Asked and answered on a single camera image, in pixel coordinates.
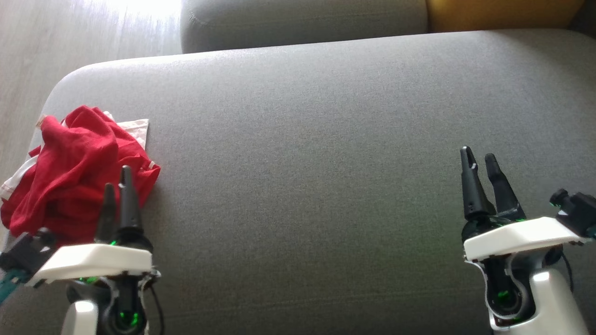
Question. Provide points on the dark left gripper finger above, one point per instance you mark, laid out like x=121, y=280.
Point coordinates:
x=107, y=218
x=128, y=209

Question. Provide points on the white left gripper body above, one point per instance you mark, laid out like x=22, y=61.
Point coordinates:
x=93, y=260

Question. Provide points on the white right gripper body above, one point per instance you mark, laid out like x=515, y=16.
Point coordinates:
x=512, y=237

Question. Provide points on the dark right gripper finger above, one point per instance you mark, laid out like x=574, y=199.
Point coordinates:
x=506, y=200
x=474, y=195

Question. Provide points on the red shirt white sleeves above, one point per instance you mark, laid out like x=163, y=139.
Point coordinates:
x=88, y=125

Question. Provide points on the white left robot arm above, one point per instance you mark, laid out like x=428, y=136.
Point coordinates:
x=81, y=321

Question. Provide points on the grey yellow sofa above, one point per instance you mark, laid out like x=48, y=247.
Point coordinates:
x=302, y=163

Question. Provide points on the large yellow sofa backrest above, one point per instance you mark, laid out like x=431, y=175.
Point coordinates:
x=503, y=14

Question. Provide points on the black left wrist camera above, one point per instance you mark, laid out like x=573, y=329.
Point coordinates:
x=25, y=253

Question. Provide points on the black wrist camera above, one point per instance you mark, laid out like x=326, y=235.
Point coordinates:
x=25, y=253
x=579, y=207

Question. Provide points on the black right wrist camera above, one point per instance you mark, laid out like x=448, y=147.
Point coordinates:
x=579, y=207

